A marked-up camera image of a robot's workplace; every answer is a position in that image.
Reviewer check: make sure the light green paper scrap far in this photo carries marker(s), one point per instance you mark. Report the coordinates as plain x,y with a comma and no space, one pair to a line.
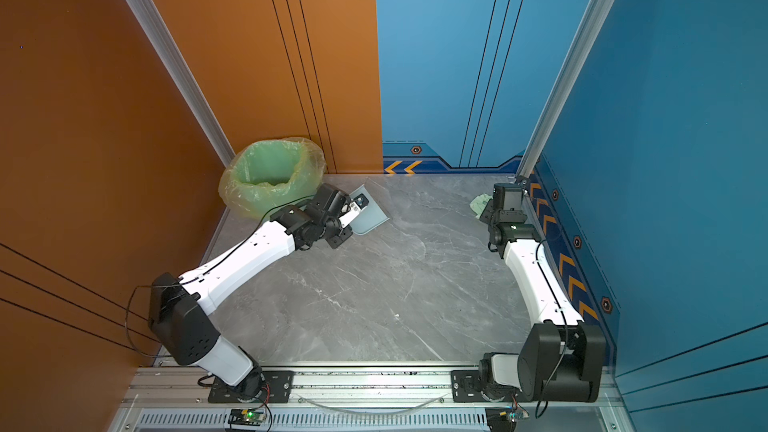
479,203

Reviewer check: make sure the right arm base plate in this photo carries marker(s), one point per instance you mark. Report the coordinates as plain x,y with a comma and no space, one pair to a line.
468,386

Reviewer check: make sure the grey-blue dustpan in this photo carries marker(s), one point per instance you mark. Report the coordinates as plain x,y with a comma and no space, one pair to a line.
372,215

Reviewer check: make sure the green trash bin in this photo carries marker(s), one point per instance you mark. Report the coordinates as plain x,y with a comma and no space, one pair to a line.
309,195

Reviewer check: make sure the left aluminium corner post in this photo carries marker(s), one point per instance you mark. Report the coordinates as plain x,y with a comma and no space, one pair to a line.
161,39

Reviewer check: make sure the aluminium corner post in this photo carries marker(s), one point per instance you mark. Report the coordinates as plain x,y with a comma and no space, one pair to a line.
161,39
584,39

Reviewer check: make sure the yellow plastic bin liner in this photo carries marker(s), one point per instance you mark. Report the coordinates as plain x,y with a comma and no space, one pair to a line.
271,173

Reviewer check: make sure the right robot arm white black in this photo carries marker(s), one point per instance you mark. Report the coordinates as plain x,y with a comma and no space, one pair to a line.
562,357

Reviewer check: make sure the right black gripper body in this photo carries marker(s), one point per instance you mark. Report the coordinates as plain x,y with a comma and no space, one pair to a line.
488,215

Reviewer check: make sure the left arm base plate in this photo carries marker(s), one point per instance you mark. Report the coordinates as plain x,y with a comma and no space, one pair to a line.
270,387

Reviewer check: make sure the right circuit board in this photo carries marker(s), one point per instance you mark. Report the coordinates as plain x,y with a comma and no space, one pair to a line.
505,419

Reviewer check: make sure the right aluminium corner post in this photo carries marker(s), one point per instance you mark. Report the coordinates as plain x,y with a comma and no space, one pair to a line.
584,39

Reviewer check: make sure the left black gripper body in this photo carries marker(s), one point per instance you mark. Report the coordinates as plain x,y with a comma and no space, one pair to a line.
336,234

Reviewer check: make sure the left circuit board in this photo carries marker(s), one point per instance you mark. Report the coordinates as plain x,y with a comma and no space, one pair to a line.
249,419

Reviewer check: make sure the circuit board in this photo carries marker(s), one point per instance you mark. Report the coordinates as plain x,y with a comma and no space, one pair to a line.
249,419
505,419

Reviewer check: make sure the aluminium mounting rail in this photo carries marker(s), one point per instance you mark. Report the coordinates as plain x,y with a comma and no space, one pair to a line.
340,396

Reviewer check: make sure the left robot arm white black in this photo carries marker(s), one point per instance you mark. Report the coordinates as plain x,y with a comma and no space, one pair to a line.
180,308

